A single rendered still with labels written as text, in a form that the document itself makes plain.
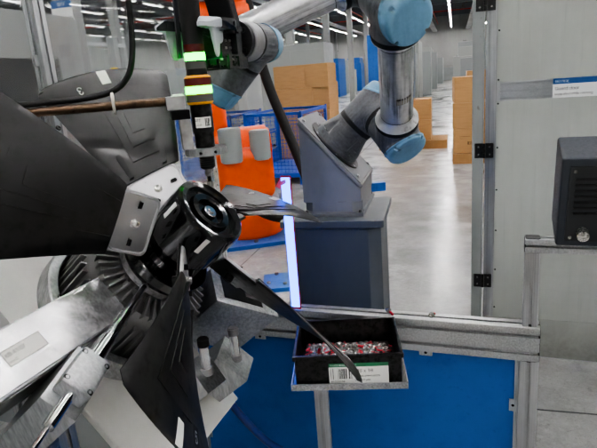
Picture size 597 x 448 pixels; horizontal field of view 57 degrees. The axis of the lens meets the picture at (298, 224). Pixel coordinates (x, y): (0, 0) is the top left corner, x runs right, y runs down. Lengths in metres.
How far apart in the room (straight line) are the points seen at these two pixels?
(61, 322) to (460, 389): 0.91
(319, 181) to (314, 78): 7.35
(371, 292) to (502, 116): 1.24
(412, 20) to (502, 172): 1.50
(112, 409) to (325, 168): 0.96
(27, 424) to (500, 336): 0.93
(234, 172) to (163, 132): 3.86
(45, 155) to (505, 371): 1.03
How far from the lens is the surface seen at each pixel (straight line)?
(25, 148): 0.76
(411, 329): 1.29
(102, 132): 0.98
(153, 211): 0.84
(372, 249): 1.61
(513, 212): 2.68
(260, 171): 4.84
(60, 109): 0.93
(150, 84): 1.05
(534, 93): 2.60
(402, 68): 1.35
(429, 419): 1.43
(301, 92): 8.99
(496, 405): 1.39
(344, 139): 1.61
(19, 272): 0.98
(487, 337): 1.28
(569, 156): 1.12
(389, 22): 1.22
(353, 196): 1.61
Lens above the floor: 1.41
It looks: 15 degrees down
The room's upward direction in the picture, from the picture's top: 5 degrees counter-clockwise
